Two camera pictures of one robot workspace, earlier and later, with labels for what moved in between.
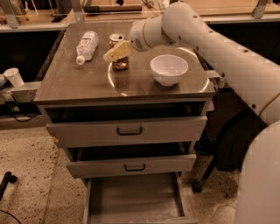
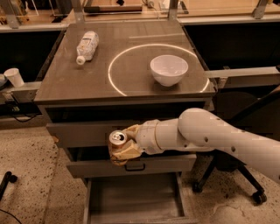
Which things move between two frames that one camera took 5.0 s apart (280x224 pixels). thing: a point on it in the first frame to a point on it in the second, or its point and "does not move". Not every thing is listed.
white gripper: [136, 35] to [146, 136]
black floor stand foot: [7, 178] does not move
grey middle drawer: [131, 165] does not move
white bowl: [168, 69] does not move
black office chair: [231, 128] does not move
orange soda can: [114, 39] to [116, 140]
